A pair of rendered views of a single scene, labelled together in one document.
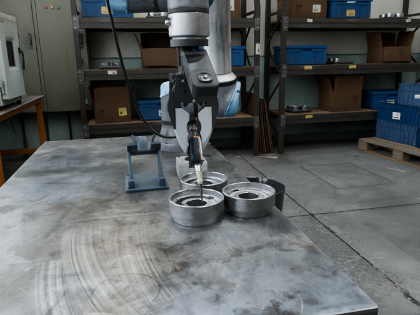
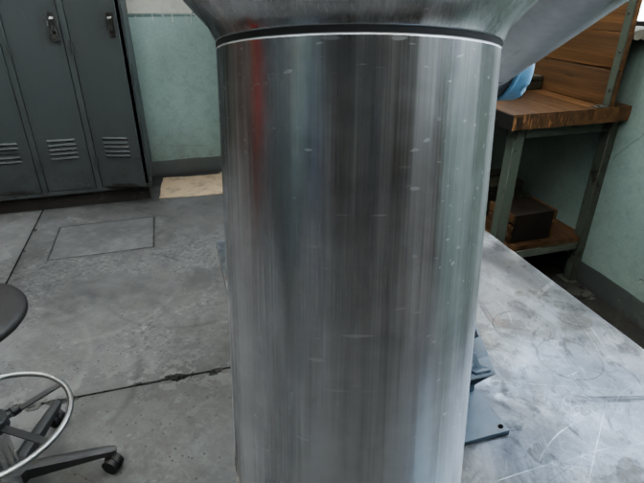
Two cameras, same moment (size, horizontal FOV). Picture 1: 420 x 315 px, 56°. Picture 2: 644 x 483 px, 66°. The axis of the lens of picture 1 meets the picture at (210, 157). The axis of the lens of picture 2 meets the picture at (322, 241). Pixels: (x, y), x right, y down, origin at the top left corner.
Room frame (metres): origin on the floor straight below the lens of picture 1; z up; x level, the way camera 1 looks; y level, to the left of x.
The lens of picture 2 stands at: (1.40, -0.05, 1.30)
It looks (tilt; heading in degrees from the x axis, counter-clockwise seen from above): 28 degrees down; 175
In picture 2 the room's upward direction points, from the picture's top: straight up
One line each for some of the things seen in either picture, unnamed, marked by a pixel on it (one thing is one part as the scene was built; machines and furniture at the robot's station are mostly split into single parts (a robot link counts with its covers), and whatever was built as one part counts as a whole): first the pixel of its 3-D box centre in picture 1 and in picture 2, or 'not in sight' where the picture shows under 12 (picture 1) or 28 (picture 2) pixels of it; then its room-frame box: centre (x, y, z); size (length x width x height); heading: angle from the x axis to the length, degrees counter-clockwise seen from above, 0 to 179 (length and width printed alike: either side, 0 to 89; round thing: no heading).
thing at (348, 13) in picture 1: (342, 10); not in sight; (4.86, -1.58, 1.61); 0.52 x 0.38 x 0.22; 105
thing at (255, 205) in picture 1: (248, 199); not in sight; (0.74, -0.08, 0.82); 0.10 x 0.10 x 0.04
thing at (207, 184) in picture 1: (204, 186); not in sight; (0.83, 0.01, 0.82); 0.10 x 0.10 x 0.04
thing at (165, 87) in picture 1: (180, 99); not in sight; (1.32, 0.10, 0.97); 0.13 x 0.12 x 0.14; 83
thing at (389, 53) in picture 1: (388, 47); not in sight; (4.97, -2.21, 1.19); 0.45 x 0.40 x 0.37; 97
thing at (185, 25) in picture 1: (187, 27); not in sight; (0.75, 0.04, 1.15); 0.08 x 0.08 x 0.05
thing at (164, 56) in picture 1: (158, 50); not in sight; (4.40, 0.54, 1.19); 0.52 x 0.42 x 0.38; 102
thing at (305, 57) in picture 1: (299, 55); not in sight; (4.75, -1.07, 1.11); 0.52 x 0.38 x 0.22; 102
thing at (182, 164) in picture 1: (191, 166); not in sight; (0.98, 0.05, 0.82); 0.08 x 0.07 x 0.05; 12
